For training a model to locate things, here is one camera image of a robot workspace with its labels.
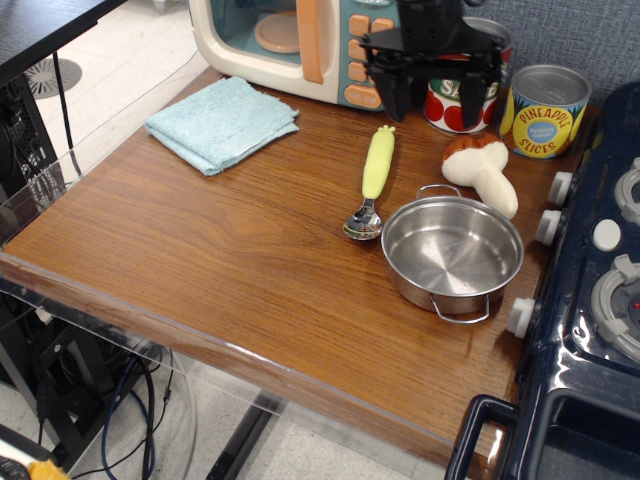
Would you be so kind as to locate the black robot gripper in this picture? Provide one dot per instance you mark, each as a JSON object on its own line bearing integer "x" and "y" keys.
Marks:
{"x": 433, "y": 39}

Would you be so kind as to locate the plush brown white mushroom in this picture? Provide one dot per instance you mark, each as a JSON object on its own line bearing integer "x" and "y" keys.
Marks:
{"x": 478, "y": 162}

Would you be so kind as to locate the light blue folded napkin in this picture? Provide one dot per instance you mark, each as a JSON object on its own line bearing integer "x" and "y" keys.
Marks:
{"x": 222, "y": 124}

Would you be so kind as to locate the tomato sauce can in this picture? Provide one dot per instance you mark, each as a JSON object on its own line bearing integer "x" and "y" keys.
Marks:
{"x": 443, "y": 107}

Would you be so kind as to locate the pineapple slices can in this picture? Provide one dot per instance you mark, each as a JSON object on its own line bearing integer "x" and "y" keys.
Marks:
{"x": 544, "y": 109}

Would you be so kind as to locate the toy microwave oven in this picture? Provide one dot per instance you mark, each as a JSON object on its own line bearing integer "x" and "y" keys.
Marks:
{"x": 307, "y": 48}

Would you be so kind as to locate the small stainless steel pot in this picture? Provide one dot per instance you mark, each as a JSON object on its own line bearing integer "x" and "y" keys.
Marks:
{"x": 451, "y": 255}

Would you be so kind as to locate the dark blue toy stove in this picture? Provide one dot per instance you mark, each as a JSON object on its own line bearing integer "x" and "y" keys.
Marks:
{"x": 576, "y": 413}

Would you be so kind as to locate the black desk at left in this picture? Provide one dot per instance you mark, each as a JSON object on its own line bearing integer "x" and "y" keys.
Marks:
{"x": 30, "y": 32}

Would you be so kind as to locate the yellow object bottom left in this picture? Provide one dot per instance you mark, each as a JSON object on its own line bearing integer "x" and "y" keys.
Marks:
{"x": 45, "y": 470}

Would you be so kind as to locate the spoon with yellow handle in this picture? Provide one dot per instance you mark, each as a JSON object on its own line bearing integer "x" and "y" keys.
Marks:
{"x": 366, "y": 224}

